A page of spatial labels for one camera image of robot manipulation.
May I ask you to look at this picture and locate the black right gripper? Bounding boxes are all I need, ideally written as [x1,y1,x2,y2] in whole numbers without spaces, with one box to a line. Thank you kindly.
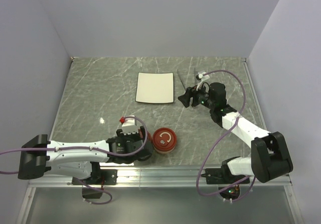
[178,81,215,110]

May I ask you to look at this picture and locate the metal serving tongs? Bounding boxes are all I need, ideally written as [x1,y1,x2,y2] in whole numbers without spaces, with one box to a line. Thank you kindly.
[177,68,201,90]

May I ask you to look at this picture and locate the red container lid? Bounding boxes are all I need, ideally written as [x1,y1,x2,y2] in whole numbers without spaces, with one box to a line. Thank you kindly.
[139,129,152,143]
[152,128,177,146]

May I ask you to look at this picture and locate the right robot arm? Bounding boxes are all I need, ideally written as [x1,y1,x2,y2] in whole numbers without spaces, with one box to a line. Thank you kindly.
[178,82,293,184]

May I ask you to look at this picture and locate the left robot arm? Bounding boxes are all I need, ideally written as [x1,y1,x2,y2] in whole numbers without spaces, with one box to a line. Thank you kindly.
[18,127,153,185]

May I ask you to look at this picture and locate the white round container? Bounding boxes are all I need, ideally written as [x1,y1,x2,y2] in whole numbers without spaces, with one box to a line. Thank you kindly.
[153,144,176,154]

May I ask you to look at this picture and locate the white square plate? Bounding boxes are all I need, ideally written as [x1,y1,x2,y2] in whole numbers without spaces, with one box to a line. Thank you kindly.
[135,72,174,104]

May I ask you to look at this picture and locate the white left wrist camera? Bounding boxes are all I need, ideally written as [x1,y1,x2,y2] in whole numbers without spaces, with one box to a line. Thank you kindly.
[119,116,138,135]

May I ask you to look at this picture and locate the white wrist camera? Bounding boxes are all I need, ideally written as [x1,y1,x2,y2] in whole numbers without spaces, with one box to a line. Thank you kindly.
[195,71,210,90]
[119,116,138,135]

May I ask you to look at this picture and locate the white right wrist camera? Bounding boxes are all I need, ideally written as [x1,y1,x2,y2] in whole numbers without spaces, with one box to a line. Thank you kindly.
[195,71,210,90]

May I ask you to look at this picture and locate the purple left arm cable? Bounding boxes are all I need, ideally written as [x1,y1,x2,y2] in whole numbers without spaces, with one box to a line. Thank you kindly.
[0,116,148,206]

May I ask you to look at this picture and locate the aluminium frame rail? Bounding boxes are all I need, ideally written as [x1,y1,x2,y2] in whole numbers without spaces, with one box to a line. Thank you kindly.
[27,165,293,188]

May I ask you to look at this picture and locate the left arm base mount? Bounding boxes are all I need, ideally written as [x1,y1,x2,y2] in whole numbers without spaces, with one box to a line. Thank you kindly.
[71,169,117,199]

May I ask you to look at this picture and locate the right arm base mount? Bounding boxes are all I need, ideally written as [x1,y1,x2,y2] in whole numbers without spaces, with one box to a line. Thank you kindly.
[201,166,250,201]

